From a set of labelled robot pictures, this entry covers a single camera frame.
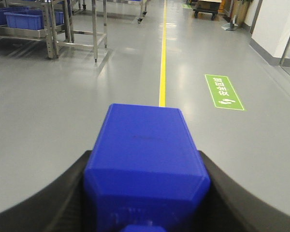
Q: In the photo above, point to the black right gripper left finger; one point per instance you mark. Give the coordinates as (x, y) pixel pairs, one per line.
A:
(56, 208)

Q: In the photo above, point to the blue plastic bottle-shaped part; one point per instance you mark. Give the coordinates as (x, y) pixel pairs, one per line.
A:
(144, 169)

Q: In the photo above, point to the steel wheeled shelf rack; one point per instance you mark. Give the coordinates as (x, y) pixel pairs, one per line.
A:
(58, 29)

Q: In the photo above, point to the black wheeled platform cart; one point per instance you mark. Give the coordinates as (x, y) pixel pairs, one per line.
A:
(207, 6)

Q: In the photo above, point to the green dustpan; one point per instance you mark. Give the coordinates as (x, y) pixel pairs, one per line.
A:
(232, 25)

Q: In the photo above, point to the green floor safety sign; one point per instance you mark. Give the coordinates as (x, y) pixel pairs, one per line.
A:
(223, 93)

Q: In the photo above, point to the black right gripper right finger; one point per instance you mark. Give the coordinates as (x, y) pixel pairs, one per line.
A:
(228, 207)

